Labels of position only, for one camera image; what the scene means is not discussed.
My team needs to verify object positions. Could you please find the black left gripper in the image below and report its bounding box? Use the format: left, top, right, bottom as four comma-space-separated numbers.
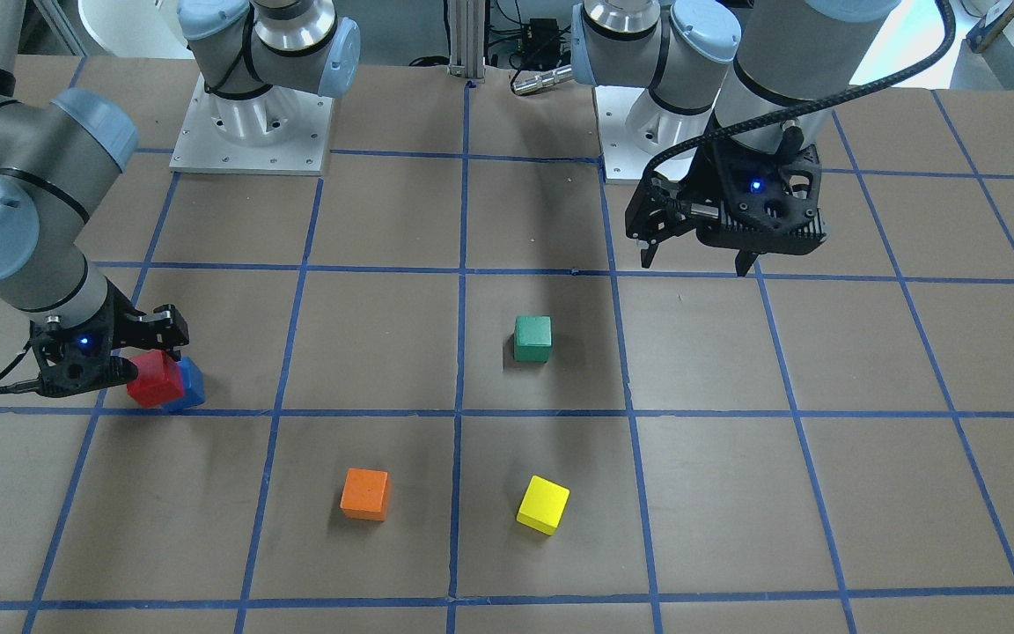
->
627, 136, 761, 277

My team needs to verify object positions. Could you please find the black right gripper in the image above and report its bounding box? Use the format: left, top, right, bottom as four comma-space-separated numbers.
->
89, 284, 190, 360

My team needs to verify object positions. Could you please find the red wooden block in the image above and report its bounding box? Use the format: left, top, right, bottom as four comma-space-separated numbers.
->
125, 350, 186, 407

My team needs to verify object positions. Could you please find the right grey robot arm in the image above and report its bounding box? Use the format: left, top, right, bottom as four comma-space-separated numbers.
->
0, 1, 362, 364

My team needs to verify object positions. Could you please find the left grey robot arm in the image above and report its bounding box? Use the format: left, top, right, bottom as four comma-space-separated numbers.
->
570, 1, 896, 276

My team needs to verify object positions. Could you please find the blue wooden block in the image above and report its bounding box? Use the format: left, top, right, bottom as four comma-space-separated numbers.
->
160, 357, 206, 412

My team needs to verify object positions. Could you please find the green wooden block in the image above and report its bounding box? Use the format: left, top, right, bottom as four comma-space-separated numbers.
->
512, 314, 553, 364

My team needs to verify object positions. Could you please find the orange wooden block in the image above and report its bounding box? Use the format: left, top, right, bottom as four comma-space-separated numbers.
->
339, 467, 392, 522

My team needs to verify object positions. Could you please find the yellow wooden block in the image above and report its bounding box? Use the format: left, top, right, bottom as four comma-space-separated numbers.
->
516, 475, 570, 536

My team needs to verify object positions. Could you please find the silver metal cylinder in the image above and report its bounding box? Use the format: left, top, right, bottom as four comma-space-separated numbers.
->
510, 64, 574, 97

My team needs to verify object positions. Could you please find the black electronics box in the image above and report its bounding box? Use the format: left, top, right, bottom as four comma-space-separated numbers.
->
519, 18, 562, 70

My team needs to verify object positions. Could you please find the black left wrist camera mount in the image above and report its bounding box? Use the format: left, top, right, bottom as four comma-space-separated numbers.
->
703, 140, 828, 255

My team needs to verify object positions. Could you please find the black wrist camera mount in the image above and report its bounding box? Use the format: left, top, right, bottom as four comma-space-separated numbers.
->
0, 322, 138, 398
703, 140, 828, 255

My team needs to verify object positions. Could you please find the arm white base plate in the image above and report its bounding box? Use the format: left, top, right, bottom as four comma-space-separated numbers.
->
169, 77, 338, 177
594, 88, 737, 187

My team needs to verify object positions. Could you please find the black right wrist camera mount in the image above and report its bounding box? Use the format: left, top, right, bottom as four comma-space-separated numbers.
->
0, 322, 138, 398

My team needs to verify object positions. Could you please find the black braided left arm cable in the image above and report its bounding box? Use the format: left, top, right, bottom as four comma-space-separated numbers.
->
648, 0, 957, 181

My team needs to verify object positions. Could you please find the aluminium frame post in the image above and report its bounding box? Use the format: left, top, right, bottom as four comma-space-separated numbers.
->
445, 1, 489, 85

